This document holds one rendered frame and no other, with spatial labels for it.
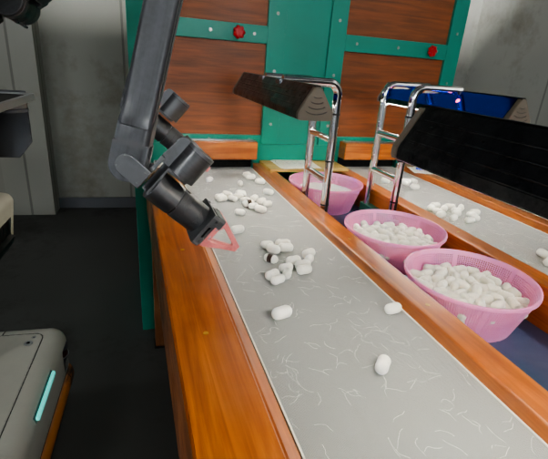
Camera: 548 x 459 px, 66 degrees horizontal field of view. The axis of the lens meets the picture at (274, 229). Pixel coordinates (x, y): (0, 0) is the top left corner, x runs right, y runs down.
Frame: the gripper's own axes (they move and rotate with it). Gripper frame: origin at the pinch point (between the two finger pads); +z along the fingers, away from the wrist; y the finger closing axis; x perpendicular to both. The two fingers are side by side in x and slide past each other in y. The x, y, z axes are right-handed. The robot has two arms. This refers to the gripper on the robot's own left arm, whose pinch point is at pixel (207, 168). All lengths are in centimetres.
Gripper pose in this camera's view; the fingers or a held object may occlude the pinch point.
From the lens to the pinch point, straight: 121.0
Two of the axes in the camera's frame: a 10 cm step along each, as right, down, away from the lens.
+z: 6.7, 5.5, 4.9
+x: -6.7, 7.4, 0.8
